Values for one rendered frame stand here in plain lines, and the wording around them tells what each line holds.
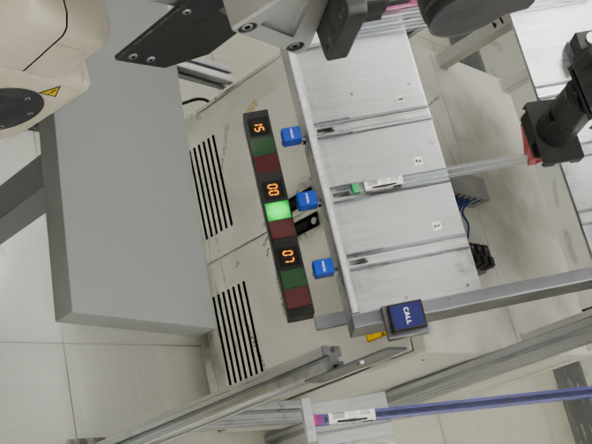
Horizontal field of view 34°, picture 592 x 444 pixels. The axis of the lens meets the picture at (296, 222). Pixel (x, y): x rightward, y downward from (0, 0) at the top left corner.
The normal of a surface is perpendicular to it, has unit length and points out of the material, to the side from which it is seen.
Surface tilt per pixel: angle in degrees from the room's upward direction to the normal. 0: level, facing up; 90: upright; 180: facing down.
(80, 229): 0
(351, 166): 43
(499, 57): 90
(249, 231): 90
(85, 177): 0
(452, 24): 90
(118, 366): 0
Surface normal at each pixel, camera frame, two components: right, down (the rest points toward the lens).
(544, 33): 0.05, -0.36
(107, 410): 0.70, -0.38
